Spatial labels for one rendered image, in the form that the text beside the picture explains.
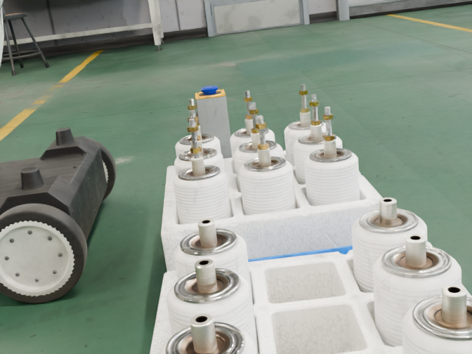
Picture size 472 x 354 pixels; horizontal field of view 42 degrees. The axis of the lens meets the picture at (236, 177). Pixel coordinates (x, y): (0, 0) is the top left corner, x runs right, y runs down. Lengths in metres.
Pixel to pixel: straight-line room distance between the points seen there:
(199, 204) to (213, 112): 0.43
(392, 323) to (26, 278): 0.80
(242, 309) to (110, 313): 0.56
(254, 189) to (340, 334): 0.35
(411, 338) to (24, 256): 0.86
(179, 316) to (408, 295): 0.25
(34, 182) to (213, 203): 0.41
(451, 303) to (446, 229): 0.82
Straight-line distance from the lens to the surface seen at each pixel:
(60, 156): 1.62
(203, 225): 0.79
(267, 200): 1.07
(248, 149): 1.19
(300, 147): 1.20
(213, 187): 1.06
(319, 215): 1.06
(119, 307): 1.23
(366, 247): 0.81
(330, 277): 0.91
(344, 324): 0.81
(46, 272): 1.29
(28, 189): 1.32
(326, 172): 1.08
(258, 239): 1.06
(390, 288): 0.70
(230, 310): 0.67
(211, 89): 1.45
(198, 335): 0.59
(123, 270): 1.37
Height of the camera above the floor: 0.58
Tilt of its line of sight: 18 degrees down
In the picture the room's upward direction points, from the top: 7 degrees counter-clockwise
